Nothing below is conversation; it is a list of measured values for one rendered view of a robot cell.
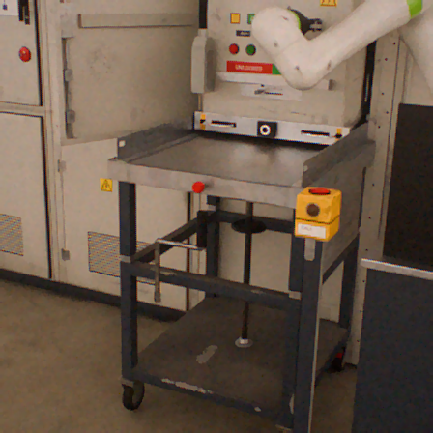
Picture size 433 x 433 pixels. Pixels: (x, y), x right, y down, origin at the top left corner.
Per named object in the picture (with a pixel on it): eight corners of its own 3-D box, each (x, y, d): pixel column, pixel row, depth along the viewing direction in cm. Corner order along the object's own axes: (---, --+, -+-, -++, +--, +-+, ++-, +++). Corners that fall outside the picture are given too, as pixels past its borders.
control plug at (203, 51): (204, 94, 220) (205, 37, 215) (190, 93, 222) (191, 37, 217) (215, 91, 227) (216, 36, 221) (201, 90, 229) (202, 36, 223)
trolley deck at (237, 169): (312, 212, 175) (314, 188, 173) (107, 179, 200) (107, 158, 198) (374, 158, 233) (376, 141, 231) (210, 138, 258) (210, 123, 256)
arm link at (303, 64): (373, -4, 187) (388, -24, 176) (399, 31, 187) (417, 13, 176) (268, 69, 181) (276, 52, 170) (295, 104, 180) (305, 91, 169)
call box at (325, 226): (328, 243, 150) (331, 198, 147) (293, 237, 153) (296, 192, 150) (338, 232, 157) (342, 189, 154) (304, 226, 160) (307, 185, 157)
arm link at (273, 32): (267, -5, 169) (236, 26, 175) (298, 36, 169) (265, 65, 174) (286, -4, 181) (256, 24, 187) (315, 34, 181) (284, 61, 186)
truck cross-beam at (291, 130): (348, 147, 215) (349, 128, 213) (193, 129, 236) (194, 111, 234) (352, 144, 219) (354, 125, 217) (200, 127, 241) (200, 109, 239)
